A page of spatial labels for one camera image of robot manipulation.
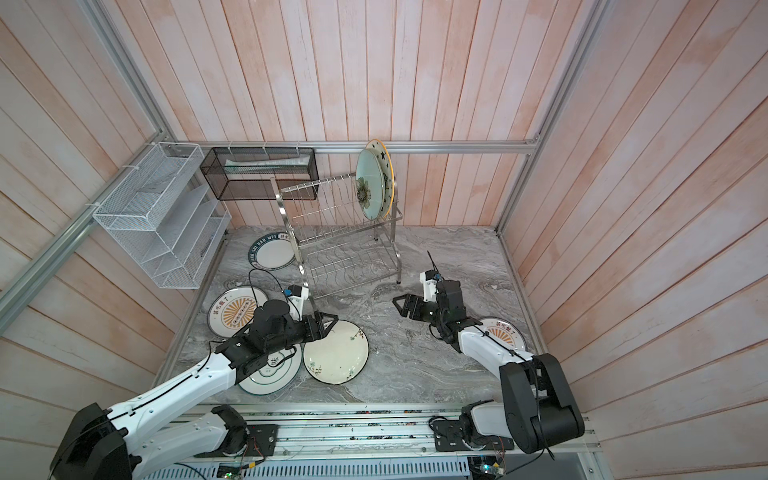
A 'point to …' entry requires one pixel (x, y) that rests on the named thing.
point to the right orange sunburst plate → (505, 331)
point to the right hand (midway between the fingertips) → (402, 301)
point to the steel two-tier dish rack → (336, 244)
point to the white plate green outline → (270, 380)
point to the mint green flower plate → (370, 183)
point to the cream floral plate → (341, 357)
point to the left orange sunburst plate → (232, 309)
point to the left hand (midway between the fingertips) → (330, 325)
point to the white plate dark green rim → (272, 251)
